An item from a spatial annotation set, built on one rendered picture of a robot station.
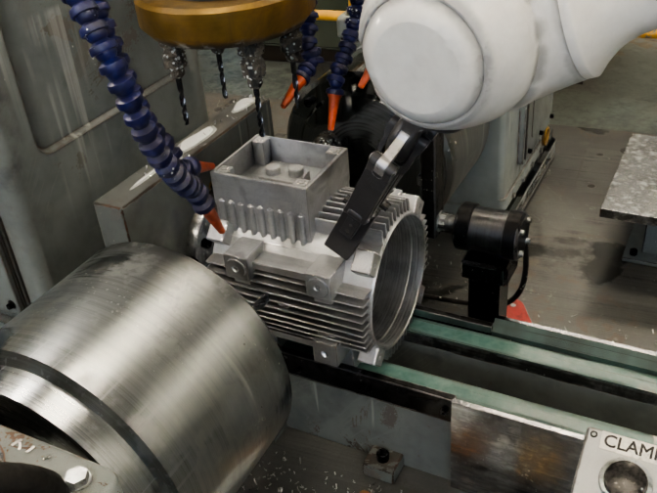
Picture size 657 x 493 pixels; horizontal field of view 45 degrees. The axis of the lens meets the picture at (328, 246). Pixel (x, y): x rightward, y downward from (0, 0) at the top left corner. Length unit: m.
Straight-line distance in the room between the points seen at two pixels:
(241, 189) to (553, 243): 0.65
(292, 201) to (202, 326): 0.22
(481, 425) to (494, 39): 0.54
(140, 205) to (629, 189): 0.75
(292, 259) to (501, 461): 0.31
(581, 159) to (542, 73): 1.18
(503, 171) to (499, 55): 0.88
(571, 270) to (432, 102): 0.90
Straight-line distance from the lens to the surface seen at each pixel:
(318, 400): 0.97
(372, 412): 0.94
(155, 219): 0.88
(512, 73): 0.42
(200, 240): 0.94
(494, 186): 1.30
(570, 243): 1.36
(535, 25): 0.43
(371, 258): 0.80
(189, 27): 0.76
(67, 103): 0.95
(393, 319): 0.95
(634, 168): 1.35
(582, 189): 1.52
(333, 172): 0.87
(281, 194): 0.84
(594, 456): 0.64
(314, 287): 0.81
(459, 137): 1.08
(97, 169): 0.98
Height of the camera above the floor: 1.54
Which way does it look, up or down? 33 degrees down
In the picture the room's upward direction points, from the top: 5 degrees counter-clockwise
